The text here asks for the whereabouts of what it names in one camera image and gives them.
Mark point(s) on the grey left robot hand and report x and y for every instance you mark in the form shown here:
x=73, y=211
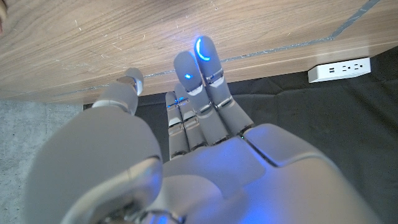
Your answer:
x=217, y=174

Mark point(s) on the black fabric backdrop curtain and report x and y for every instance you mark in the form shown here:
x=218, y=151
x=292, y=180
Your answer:
x=311, y=124

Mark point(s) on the white power strip box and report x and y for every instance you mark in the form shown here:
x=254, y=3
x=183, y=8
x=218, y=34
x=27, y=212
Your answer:
x=339, y=70

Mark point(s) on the grey tape workspace outline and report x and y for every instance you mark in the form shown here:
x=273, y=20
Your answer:
x=280, y=49

